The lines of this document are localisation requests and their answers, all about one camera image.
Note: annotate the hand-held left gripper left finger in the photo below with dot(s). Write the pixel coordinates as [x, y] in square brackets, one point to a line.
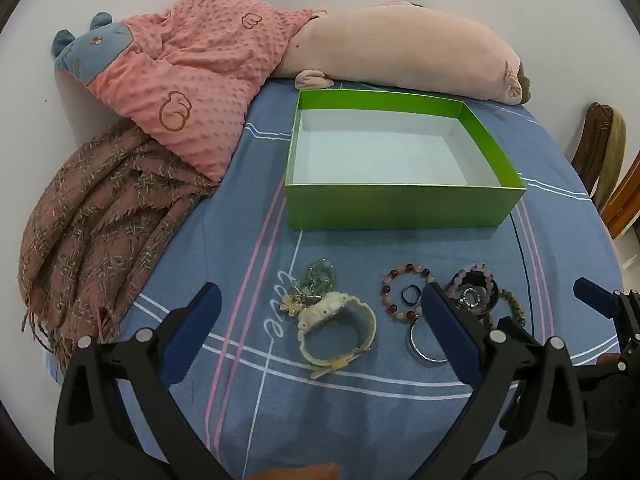
[192, 330]

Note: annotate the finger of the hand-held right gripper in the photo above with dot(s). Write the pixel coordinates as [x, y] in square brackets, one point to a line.
[595, 297]

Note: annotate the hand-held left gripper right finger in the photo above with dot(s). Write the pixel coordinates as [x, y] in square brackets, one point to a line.
[450, 330]

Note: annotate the cream wrist watch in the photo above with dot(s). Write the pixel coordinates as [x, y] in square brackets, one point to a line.
[325, 310]

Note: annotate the green cardboard box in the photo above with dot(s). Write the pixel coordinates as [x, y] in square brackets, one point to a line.
[400, 207]

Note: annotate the silver bangle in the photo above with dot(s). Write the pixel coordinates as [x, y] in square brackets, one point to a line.
[417, 352]

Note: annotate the blue striped bedsheet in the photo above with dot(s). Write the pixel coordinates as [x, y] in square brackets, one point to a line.
[225, 210]

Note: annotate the tan cloth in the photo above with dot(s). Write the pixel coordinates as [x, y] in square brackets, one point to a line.
[612, 160]

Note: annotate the pink plaid fringed scarf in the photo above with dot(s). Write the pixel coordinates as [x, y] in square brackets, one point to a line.
[100, 210]

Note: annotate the wooden chair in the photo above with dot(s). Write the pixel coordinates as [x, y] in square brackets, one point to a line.
[585, 145]

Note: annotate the pink dotted bear pillow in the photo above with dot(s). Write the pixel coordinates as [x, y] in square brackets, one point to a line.
[200, 60]

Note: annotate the long pink plush pillow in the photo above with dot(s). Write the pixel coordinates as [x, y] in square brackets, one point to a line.
[400, 45]

